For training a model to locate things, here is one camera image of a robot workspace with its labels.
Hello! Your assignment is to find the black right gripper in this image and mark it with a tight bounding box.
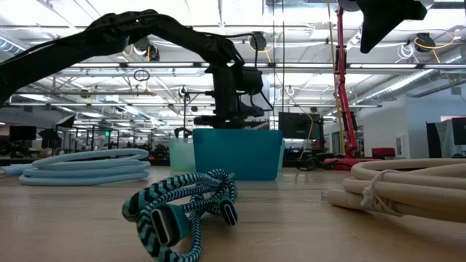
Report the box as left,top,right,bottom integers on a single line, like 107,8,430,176
355,0,429,55

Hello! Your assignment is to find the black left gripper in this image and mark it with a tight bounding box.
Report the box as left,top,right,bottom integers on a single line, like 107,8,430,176
192,66,271,130

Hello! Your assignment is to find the dark teal plastic bin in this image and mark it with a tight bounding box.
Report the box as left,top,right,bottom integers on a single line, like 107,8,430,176
192,128,285,182

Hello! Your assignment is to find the teal black braided USB cable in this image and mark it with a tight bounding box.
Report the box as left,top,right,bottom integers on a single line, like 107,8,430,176
122,169,240,262

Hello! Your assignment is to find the beige cable coil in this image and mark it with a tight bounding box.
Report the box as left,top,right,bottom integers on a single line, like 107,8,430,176
321,158,466,225

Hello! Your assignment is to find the light green plastic tray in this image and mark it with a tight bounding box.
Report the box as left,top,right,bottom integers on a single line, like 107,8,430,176
167,137,286,173

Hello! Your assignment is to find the black background monitor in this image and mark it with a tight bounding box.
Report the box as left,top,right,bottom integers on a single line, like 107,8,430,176
278,112,322,141

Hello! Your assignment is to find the red box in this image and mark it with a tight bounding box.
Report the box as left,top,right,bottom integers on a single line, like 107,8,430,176
371,147,396,159

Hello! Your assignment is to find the black computer monitor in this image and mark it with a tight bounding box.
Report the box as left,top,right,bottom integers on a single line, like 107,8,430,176
451,117,466,146

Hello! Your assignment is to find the black studio light hood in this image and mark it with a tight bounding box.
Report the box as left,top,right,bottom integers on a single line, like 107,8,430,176
54,114,76,129

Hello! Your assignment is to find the dark background monitor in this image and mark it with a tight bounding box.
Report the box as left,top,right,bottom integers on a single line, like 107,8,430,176
9,125,38,142

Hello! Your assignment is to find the black background rig frame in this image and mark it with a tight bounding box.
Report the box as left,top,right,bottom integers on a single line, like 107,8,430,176
183,90,216,129

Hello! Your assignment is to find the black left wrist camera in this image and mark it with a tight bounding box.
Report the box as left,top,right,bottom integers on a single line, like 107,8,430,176
238,66,264,95

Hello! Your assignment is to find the black ceiling cable reel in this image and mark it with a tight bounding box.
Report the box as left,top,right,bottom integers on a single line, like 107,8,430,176
248,31,268,52
414,31,437,53
132,36,161,63

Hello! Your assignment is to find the white wall poster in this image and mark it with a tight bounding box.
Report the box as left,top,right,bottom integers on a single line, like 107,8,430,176
395,135,406,158

